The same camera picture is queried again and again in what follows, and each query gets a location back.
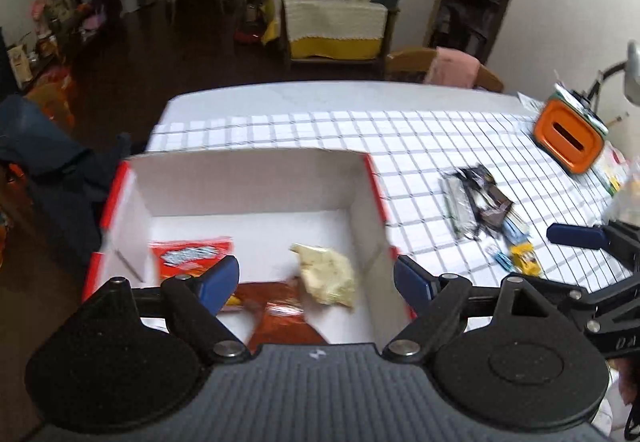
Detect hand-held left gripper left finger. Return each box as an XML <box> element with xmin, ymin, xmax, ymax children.
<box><xmin>102</xmin><ymin>253</ymin><xmax>252</xmax><ymax>366</ymax></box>

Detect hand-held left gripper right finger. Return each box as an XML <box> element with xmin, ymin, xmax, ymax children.
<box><xmin>381</xmin><ymin>253</ymin><xmax>557</xmax><ymax>365</ymax></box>

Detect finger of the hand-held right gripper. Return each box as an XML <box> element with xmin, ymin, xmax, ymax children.
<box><xmin>545</xmin><ymin>221</ymin><xmax>640</xmax><ymax>269</ymax></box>
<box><xmin>521</xmin><ymin>269</ymin><xmax>640</xmax><ymax>334</ymax></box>

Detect small yellow candy packet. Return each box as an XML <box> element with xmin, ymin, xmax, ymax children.
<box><xmin>509</xmin><ymin>242</ymin><xmax>543</xmax><ymax>275</ymax></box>

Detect small blue candy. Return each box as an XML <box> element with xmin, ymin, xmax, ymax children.
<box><xmin>500</xmin><ymin>217</ymin><xmax>531</xmax><ymax>243</ymax></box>
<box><xmin>487</xmin><ymin>249</ymin><xmax>516</xmax><ymax>273</ymax></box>

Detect reddish brown snack packet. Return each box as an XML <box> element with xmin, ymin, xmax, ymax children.
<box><xmin>235</xmin><ymin>279</ymin><xmax>328</xmax><ymax>353</ymax></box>

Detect dark brown chocolate packet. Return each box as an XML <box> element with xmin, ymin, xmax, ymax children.
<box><xmin>470</xmin><ymin>185</ymin><xmax>514</xmax><ymax>240</ymax></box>
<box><xmin>460</xmin><ymin>165</ymin><xmax>496</xmax><ymax>193</ymax></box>

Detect silver snack packet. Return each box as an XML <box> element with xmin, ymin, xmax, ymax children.
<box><xmin>441</xmin><ymin>171</ymin><xmax>481</xmax><ymax>241</ymax></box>

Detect pale yellow snack packet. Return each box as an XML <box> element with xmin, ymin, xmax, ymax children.
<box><xmin>290</xmin><ymin>243</ymin><xmax>357</xmax><ymax>309</ymax></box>

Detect red cardboard box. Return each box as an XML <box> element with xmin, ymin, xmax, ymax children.
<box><xmin>82</xmin><ymin>147</ymin><xmax>417</xmax><ymax>349</ymax></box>

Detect clear plastic bag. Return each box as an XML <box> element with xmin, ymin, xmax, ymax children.
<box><xmin>605</xmin><ymin>172</ymin><xmax>640</xmax><ymax>228</ymax></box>

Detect floral printed packet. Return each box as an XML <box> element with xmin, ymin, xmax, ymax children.
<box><xmin>592</xmin><ymin>142</ymin><xmax>631</xmax><ymax>195</ymax></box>

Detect orange tissue box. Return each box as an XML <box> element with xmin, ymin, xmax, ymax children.
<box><xmin>532</xmin><ymin>95</ymin><xmax>609</xmax><ymax>173</ymax></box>

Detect grey desk lamp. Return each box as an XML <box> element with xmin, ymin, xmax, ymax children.
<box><xmin>585</xmin><ymin>41</ymin><xmax>640</xmax><ymax>108</ymax></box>

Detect pink cloth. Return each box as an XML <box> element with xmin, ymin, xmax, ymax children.
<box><xmin>425</xmin><ymin>47</ymin><xmax>481</xmax><ymax>88</ymax></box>

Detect dark blue jacket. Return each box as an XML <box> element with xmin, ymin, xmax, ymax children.
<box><xmin>0</xmin><ymin>95</ymin><xmax>133</xmax><ymax>243</ymax></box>

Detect wooden dining chair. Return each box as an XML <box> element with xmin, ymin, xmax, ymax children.
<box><xmin>385</xmin><ymin>47</ymin><xmax>505</xmax><ymax>93</ymax></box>

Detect red floor toy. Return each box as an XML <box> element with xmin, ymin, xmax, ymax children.
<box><xmin>235</xmin><ymin>25</ymin><xmax>263</xmax><ymax>46</ymax></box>

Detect orange cartons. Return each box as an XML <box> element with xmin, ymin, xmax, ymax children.
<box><xmin>27</xmin><ymin>67</ymin><xmax>76</xmax><ymax>128</ymax></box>

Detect cream yellow sofa throw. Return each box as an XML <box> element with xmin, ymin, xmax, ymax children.
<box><xmin>280</xmin><ymin>0</ymin><xmax>390</xmax><ymax>60</ymax></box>

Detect printed paper bag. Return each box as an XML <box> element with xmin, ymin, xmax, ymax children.
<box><xmin>6</xmin><ymin>42</ymin><xmax>32</xmax><ymax>88</ymax></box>

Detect dark television cabinet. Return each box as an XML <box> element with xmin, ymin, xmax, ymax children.
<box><xmin>40</xmin><ymin>0</ymin><xmax>126</xmax><ymax>53</ymax></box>

